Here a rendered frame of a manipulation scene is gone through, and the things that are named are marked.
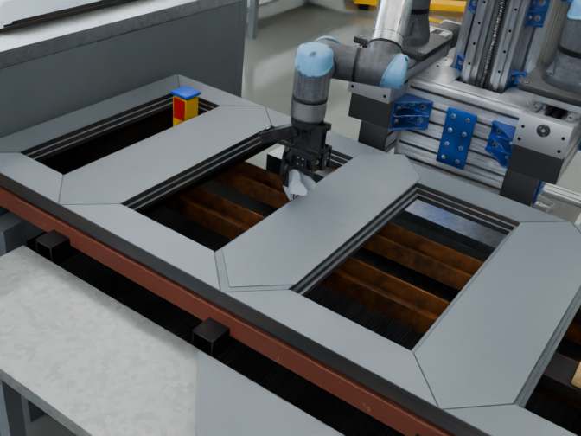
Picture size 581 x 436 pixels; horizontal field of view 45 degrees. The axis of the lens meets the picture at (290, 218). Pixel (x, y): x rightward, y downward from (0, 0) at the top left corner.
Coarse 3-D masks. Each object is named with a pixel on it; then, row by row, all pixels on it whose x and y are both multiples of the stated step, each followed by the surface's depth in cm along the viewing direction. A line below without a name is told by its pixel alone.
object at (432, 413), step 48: (48, 144) 175; (240, 144) 185; (144, 192) 159; (432, 192) 173; (192, 288) 136; (240, 288) 133; (288, 288) 134; (288, 336) 126; (384, 384) 117; (528, 384) 120; (480, 432) 109
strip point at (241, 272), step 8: (224, 248) 143; (224, 256) 141; (232, 256) 141; (232, 264) 139; (240, 264) 139; (248, 264) 139; (256, 264) 139; (232, 272) 136; (240, 272) 137; (248, 272) 137; (256, 272) 137; (264, 272) 137; (272, 272) 138; (232, 280) 134; (240, 280) 134; (248, 280) 135; (256, 280) 135; (264, 280) 135; (272, 280) 135; (280, 280) 136; (288, 280) 136
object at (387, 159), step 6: (366, 156) 184; (372, 156) 184; (378, 156) 184; (384, 156) 185; (390, 156) 185; (384, 162) 182; (390, 162) 182; (396, 162) 182; (402, 162) 183; (408, 162) 183; (396, 168) 180; (402, 168) 180; (408, 168) 180; (414, 168) 180; (414, 174) 178
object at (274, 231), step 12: (252, 228) 150; (264, 228) 150; (276, 228) 151; (288, 228) 151; (276, 240) 147; (288, 240) 147; (300, 240) 148; (312, 240) 148; (300, 252) 144; (312, 252) 145; (324, 252) 145
